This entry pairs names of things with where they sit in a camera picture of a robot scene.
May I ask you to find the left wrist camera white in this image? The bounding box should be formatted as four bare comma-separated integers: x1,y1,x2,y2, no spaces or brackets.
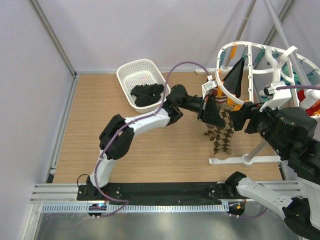
201,75,218,97

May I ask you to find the brown argyle sock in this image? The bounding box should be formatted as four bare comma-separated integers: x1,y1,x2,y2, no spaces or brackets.
203,108,235,161

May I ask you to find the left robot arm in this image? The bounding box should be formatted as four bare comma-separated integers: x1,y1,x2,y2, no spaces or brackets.
83,84,226,200

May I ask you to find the black sock with white stripes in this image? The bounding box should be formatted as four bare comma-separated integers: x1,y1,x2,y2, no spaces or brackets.
130,83,164,107

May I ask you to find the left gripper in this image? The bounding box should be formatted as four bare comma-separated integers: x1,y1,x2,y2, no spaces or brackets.
178,94,226,128

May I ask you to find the grey sock rust striped cuff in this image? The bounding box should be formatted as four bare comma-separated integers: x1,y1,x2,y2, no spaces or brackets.
211,87,228,109

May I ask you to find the white round clip hanger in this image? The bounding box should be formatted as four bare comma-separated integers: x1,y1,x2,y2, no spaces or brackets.
219,45,320,110

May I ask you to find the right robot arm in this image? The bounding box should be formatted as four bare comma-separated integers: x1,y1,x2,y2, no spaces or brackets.
225,101,320,240

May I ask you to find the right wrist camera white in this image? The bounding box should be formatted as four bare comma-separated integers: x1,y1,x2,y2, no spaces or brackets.
259,81,299,112

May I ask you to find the slotted grey cable duct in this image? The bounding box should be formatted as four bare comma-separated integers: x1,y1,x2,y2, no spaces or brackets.
41,202,229,214

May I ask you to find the white and grey drying rack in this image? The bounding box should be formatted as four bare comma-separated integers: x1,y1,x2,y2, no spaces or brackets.
202,0,320,167

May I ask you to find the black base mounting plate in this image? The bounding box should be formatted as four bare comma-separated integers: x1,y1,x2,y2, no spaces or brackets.
76,181,251,202

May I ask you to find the white perforated plastic basket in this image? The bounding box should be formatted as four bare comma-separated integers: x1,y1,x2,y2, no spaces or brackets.
116,58,166,114

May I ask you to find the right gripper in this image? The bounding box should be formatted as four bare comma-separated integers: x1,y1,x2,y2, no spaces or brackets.
227,96,288,155

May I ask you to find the red sock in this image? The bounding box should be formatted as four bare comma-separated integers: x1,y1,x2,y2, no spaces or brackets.
297,89,320,118

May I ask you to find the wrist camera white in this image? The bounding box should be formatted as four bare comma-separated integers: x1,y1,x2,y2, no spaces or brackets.
259,81,299,112
201,75,218,97

